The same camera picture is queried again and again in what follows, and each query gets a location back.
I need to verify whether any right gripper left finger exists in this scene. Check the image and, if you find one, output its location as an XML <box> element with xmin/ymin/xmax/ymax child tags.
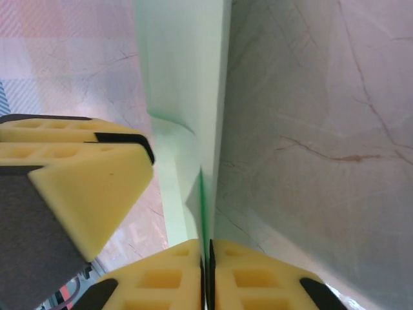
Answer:
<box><xmin>76</xmin><ymin>238</ymin><xmax>206</xmax><ymax>310</ymax></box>

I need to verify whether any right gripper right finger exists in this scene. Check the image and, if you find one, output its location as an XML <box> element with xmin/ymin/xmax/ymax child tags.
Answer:
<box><xmin>208</xmin><ymin>238</ymin><xmax>349</xmax><ymax>310</ymax></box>

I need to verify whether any light green paper sheet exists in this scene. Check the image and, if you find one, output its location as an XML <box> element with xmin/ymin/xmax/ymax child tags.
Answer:
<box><xmin>132</xmin><ymin>0</ymin><xmax>232</xmax><ymax>256</ymax></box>

